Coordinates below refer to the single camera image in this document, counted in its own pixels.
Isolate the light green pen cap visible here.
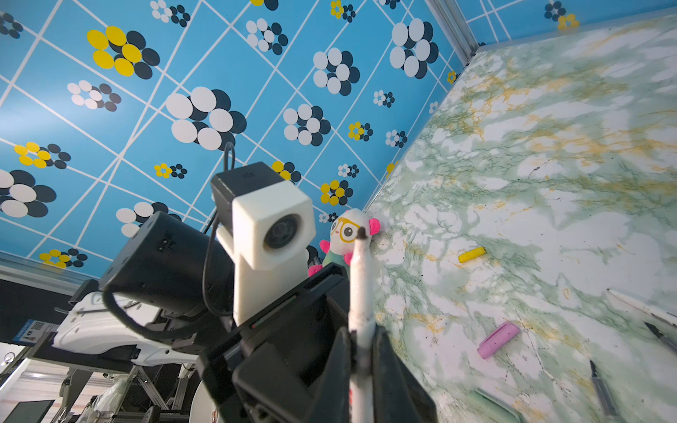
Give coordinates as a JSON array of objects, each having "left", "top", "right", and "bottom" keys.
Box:
[{"left": 467, "top": 389, "right": 523, "bottom": 423}]

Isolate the plush toy pink green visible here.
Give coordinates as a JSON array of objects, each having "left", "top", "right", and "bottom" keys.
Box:
[{"left": 308, "top": 209, "right": 382, "bottom": 277}]

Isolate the pink pen cap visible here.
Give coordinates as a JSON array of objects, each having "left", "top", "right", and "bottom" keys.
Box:
[{"left": 477, "top": 322, "right": 520, "bottom": 360}]

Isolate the yellow pen cap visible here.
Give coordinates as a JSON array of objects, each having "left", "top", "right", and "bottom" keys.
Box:
[{"left": 458, "top": 247, "right": 487, "bottom": 264}]

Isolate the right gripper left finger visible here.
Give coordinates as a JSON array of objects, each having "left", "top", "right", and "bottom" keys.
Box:
[{"left": 304, "top": 327, "right": 352, "bottom": 423}]

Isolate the white pen yellow end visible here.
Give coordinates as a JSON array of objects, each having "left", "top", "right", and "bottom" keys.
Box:
[{"left": 606, "top": 288, "right": 676, "bottom": 327}]

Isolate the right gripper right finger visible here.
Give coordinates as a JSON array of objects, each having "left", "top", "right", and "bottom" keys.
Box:
[{"left": 372, "top": 326, "right": 438, "bottom": 423}]

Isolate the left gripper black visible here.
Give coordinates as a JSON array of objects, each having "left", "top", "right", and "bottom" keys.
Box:
[{"left": 197, "top": 264, "right": 349, "bottom": 422}]

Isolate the pink pen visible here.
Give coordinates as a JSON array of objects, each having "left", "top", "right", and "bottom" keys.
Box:
[{"left": 645, "top": 322, "right": 677, "bottom": 355}]

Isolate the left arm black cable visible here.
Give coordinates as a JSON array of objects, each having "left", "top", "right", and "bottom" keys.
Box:
[{"left": 101, "top": 141, "right": 239, "bottom": 342}]

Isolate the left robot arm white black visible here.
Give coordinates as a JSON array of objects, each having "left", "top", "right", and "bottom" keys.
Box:
[{"left": 53, "top": 211, "right": 349, "bottom": 422}]

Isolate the left aluminium corner post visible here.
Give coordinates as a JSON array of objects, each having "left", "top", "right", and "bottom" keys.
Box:
[{"left": 426, "top": 0, "right": 480, "bottom": 65}]

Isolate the light green pen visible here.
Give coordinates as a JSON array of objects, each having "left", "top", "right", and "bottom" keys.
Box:
[{"left": 590, "top": 361, "right": 619, "bottom": 418}]

